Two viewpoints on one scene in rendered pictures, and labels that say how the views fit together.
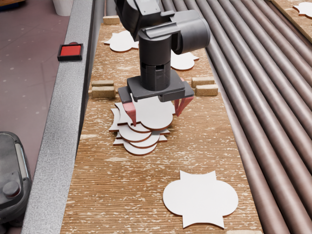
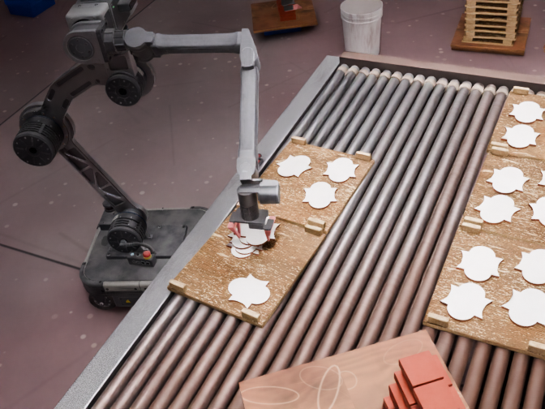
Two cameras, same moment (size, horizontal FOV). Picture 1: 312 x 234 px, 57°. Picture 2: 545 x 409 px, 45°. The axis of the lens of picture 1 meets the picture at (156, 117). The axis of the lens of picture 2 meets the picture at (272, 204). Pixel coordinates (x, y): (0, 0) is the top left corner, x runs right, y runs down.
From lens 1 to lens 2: 1.58 m
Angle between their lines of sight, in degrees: 28
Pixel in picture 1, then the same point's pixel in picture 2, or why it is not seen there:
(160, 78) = (246, 214)
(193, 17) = (274, 184)
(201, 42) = (272, 200)
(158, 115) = (258, 236)
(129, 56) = (286, 182)
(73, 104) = (225, 209)
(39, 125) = not seen: hidden behind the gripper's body
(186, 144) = (268, 261)
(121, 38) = (293, 162)
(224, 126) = (302, 260)
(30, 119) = not seen: hidden behind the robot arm
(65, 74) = (234, 183)
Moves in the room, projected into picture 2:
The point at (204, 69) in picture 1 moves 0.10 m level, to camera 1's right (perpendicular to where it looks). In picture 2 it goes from (332, 213) to (358, 221)
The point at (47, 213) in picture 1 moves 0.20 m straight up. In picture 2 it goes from (173, 269) to (160, 225)
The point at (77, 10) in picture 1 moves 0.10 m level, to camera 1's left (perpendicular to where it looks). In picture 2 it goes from (285, 117) to (264, 111)
